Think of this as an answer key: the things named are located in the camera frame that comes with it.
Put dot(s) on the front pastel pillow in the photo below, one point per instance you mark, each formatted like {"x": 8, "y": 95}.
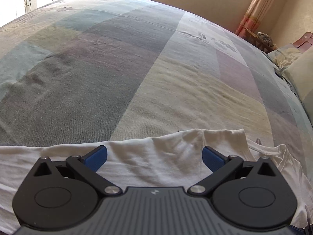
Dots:
{"x": 300, "y": 75}

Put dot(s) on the wooden headboard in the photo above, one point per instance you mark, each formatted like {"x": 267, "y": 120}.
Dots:
{"x": 305, "y": 42}

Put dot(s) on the patchwork pastel bed sheet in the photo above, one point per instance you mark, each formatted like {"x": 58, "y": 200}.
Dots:
{"x": 80, "y": 71}

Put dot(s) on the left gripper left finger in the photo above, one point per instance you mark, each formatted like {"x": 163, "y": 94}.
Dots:
{"x": 85, "y": 168}

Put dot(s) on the right orange striped curtain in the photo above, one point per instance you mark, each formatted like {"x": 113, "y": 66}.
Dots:
{"x": 253, "y": 16}

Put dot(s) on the white printed sweatshirt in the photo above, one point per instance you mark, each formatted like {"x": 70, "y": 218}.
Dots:
{"x": 169, "y": 160}

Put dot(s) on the wooden bedside table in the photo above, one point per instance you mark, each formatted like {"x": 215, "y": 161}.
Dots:
{"x": 257, "y": 41}

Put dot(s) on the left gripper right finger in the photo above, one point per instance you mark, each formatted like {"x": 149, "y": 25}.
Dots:
{"x": 223, "y": 169}

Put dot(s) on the pastel pillow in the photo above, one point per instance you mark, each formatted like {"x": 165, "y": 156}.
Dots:
{"x": 300, "y": 75}
{"x": 284, "y": 56}

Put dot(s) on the rear pastel pillow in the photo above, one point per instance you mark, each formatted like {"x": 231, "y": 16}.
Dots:
{"x": 284, "y": 56}

